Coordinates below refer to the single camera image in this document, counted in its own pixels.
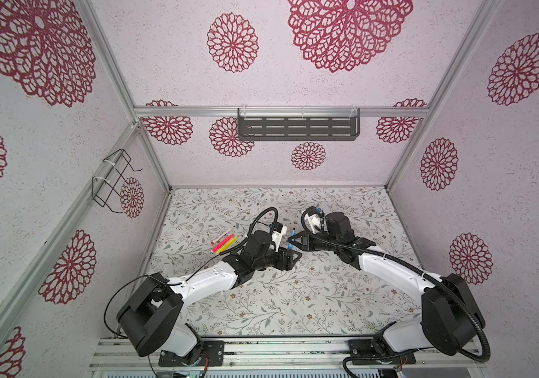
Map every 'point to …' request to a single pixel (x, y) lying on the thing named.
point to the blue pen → (293, 233)
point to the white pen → (221, 236)
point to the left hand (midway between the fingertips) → (293, 256)
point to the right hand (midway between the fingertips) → (289, 236)
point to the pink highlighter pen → (217, 246)
